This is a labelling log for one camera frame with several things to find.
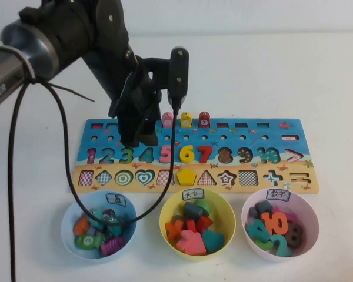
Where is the orange wooden number ten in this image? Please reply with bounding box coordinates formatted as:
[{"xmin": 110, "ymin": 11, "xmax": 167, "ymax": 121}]
[{"xmin": 260, "ymin": 210, "xmax": 289, "ymax": 236}]

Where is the orange wooden fish piece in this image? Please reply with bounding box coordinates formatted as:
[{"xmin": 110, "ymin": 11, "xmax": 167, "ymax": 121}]
[{"xmin": 73, "ymin": 216, "xmax": 91, "ymax": 236}]

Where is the yellow wooden number six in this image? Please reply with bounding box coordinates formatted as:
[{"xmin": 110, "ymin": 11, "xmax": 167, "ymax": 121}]
[{"xmin": 179, "ymin": 145, "xmax": 197, "ymax": 163}]

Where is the handwritten label on pink bowl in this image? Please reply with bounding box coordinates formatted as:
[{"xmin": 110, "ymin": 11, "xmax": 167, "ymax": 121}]
[{"xmin": 267, "ymin": 189, "xmax": 292, "ymax": 203}]

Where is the dark slate wooden number piece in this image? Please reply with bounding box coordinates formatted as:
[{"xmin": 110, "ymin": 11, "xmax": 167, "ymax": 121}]
[{"xmin": 254, "ymin": 200, "xmax": 274, "ymax": 214}]

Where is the pink plastic bowl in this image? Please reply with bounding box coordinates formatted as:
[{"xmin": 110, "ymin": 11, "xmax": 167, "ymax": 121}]
[{"xmin": 241, "ymin": 189, "xmax": 320, "ymax": 263}]

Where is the teal wooden number four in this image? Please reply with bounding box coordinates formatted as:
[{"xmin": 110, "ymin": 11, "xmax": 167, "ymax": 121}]
[{"xmin": 245, "ymin": 220, "xmax": 272, "ymax": 243}]

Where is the green wooden fish piece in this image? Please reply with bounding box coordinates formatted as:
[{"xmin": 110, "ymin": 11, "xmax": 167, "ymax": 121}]
[{"xmin": 75, "ymin": 233, "xmax": 102, "ymax": 250}]

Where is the yellow wooden pentagon piece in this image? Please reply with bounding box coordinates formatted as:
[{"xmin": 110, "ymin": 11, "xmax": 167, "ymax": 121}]
[{"xmin": 176, "ymin": 168, "xmax": 197, "ymax": 186}]

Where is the teal wooden fish piece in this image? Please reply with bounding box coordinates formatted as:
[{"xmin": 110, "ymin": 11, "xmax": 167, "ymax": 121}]
[
  {"xmin": 104, "ymin": 217, "xmax": 125, "ymax": 236},
  {"xmin": 86, "ymin": 207, "xmax": 104, "ymax": 229}
]

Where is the red wooden number seven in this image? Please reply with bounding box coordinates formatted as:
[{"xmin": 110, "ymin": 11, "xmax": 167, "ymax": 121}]
[{"xmin": 195, "ymin": 145, "xmax": 213, "ymax": 164}]

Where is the yellow plastic bowl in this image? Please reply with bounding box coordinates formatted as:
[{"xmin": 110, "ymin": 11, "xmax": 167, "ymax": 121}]
[{"xmin": 159, "ymin": 189, "xmax": 237, "ymax": 262}]

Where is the white zip tie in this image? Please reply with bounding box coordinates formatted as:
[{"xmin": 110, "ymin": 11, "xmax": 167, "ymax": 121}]
[{"xmin": 0, "ymin": 45, "xmax": 38, "ymax": 83}]

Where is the teal wooden heart piece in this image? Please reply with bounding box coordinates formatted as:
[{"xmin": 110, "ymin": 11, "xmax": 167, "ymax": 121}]
[{"xmin": 202, "ymin": 229, "xmax": 226, "ymax": 254}]

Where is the brown wooden number eight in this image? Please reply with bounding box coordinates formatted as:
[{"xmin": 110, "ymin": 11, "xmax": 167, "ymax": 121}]
[{"xmin": 284, "ymin": 223, "xmax": 306, "ymax": 248}]

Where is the handwritten label on yellow bowl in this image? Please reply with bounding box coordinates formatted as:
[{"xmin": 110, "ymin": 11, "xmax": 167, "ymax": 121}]
[{"xmin": 181, "ymin": 189, "xmax": 205, "ymax": 202}]

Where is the grey wooden number piece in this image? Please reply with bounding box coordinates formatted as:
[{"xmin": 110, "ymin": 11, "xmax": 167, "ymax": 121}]
[{"xmin": 247, "ymin": 207, "xmax": 259, "ymax": 224}]

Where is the dark slate wooden shape piece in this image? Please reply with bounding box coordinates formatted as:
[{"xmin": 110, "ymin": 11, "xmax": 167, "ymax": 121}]
[{"xmin": 182, "ymin": 202, "xmax": 204, "ymax": 221}]

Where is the colourful wooden number puzzle board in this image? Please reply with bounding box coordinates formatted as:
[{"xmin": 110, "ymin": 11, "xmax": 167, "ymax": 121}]
[{"xmin": 69, "ymin": 118, "xmax": 321, "ymax": 194}]

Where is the pink fish peg piece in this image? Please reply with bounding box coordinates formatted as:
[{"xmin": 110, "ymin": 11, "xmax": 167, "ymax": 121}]
[{"xmin": 162, "ymin": 112, "xmax": 174, "ymax": 129}]

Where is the pink wooden shape piece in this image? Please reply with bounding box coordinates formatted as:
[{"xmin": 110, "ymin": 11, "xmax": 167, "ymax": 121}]
[{"xmin": 176, "ymin": 229, "xmax": 207, "ymax": 256}]

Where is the black zip tie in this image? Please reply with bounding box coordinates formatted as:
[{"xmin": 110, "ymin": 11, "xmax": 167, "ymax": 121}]
[{"xmin": 45, "ymin": 81, "xmax": 95, "ymax": 103}]

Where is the light blue plastic bowl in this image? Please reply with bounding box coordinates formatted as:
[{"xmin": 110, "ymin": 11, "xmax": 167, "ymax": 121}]
[{"xmin": 61, "ymin": 190, "xmax": 138, "ymax": 259}]

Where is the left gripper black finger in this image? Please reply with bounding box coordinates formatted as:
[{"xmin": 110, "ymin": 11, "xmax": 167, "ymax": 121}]
[
  {"xmin": 118, "ymin": 117, "xmax": 142, "ymax": 148},
  {"xmin": 141, "ymin": 119, "xmax": 159, "ymax": 147}
]

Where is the blue-teal wooden number two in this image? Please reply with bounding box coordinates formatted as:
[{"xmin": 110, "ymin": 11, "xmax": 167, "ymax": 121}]
[{"xmin": 267, "ymin": 234, "xmax": 292, "ymax": 257}]

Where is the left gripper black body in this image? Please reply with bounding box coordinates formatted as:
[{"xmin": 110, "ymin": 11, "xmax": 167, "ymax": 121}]
[{"xmin": 89, "ymin": 43, "xmax": 162, "ymax": 118}]

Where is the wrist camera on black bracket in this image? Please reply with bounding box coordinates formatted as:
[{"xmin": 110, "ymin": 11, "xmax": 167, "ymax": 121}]
[{"xmin": 138, "ymin": 46, "xmax": 191, "ymax": 109}]

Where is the handwritten label on blue bowl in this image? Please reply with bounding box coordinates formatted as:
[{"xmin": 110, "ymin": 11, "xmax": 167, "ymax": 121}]
[{"xmin": 105, "ymin": 192, "xmax": 128, "ymax": 205}]

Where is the orange wooden cross piece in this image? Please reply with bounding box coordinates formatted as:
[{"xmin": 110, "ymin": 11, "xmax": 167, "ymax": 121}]
[{"xmin": 165, "ymin": 219, "xmax": 185, "ymax": 240}]

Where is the green round wooden piece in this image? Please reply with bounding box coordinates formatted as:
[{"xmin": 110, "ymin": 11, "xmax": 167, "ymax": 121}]
[{"xmin": 193, "ymin": 199, "xmax": 213, "ymax": 217}]

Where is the pink wooden number five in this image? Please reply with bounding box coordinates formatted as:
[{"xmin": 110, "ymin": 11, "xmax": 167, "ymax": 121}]
[{"xmin": 159, "ymin": 145, "xmax": 173, "ymax": 165}]

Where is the dark brown wooden fish piece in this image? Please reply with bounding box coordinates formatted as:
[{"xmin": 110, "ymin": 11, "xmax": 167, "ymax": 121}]
[{"xmin": 101, "ymin": 209, "xmax": 118, "ymax": 223}]

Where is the red fish peg piece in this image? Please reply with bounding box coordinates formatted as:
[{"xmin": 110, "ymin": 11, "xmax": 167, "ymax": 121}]
[{"xmin": 198, "ymin": 110, "xmax": 211, "ymax": 128}]

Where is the purple wooden fish piece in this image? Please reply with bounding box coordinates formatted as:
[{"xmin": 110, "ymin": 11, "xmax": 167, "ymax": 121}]
[{"xmin": 99, "ymin": 237, "xmax": 126, "ymax": 256}]

